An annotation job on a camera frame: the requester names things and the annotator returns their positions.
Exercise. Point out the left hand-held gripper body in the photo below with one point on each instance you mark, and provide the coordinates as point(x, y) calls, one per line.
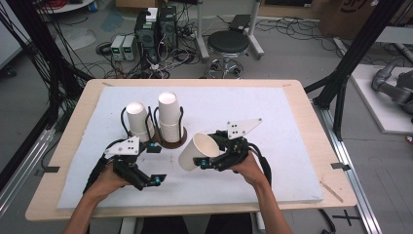
point(125, 148)

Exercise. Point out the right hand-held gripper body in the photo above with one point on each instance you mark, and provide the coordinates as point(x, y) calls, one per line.
point(238, 151)

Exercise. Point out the single white paper cup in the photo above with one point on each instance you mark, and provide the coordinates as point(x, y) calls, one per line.
point(201, 146)

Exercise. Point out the tall stack of paper cups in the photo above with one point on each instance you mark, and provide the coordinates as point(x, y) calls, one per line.
point(169, 112)

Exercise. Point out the person's right hand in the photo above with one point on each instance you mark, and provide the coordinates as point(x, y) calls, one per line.
point(251, 170)

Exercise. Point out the person's left hand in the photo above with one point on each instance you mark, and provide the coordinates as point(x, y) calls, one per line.
point(104, 182)

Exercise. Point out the short stack of paper cups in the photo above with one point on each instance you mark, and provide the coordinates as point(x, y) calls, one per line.
point(136, 120)

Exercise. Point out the white foam mat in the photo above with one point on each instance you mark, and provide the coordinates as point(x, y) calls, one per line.
point(276, 156)

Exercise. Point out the person's dark trousers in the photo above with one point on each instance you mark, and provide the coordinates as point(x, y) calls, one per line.
point(162, 226)

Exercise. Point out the white table leg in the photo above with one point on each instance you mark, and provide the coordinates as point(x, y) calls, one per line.
point(259, 222)

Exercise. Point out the black tape piece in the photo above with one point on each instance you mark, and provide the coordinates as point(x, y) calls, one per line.
point(51, 169)
point(341, 166)

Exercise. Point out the grey power supply unit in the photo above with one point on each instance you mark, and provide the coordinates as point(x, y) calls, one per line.
point(117, 48)
point(129, 48)

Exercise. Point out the black round stool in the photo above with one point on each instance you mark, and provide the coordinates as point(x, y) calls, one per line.
point(228, 41)

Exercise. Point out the white metal stand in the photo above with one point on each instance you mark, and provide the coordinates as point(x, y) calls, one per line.
point(202, 39)

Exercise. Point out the black computer tower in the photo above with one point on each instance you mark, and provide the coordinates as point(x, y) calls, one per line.
point(146, 39)
point(168, 29)

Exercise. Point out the flat black device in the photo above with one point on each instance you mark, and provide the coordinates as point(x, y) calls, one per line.
point(239, 22)

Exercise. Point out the small white box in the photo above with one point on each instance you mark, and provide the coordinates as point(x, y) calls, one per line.
point(152, 14)

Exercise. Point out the white base board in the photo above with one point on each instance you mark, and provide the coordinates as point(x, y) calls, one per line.
point(373, 104)

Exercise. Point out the brown cardboard box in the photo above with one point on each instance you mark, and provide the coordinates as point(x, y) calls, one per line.
point(344, 16)

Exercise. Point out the aluminium floor rail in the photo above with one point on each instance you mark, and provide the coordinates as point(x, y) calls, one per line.
point(22, 175)
point(350, 182)

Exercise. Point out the black metal frame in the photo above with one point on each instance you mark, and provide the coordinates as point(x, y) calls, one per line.
point(357, 48)

